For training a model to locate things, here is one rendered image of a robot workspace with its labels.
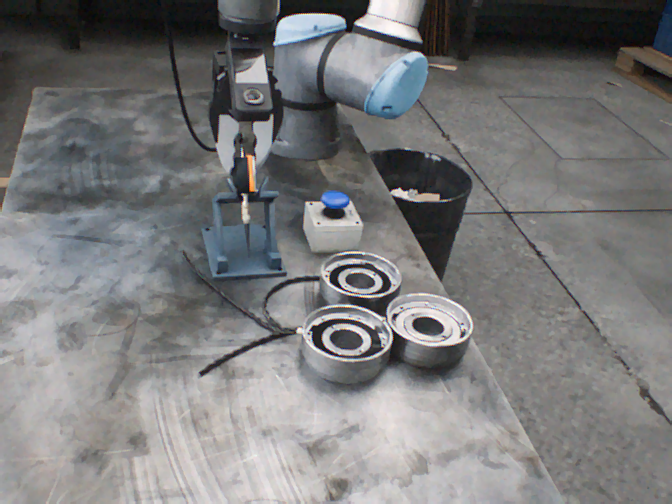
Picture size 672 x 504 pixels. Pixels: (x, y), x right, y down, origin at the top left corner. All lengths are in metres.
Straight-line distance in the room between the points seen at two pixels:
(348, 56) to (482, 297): 1.40
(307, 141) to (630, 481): 1.19
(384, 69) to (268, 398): 0.59
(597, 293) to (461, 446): 1.91
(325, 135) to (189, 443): 0.71
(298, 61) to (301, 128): 0.12
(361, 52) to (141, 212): 0.42
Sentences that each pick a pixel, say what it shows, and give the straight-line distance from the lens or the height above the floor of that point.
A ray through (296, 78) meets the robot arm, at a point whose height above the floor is 0.94.
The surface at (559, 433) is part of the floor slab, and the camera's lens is 2.15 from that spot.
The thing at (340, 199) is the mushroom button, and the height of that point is 0.87.
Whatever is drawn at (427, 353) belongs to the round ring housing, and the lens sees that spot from 0.93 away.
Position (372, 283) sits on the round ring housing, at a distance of 1.04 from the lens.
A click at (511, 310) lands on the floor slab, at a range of 2.53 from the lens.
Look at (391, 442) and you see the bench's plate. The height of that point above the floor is 0.80.
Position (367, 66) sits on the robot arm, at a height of 1.00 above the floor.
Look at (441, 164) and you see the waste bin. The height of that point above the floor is 0.41.
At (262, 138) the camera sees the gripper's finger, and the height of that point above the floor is 0.97.
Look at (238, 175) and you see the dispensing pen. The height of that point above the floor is 0.92.
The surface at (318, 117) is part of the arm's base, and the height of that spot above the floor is 0.87.
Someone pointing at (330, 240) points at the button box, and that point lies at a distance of 1.12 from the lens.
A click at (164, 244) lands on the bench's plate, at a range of 1.13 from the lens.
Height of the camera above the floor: 1.40
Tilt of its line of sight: 32 degrees down
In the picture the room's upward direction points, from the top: 7 degrees clockwise
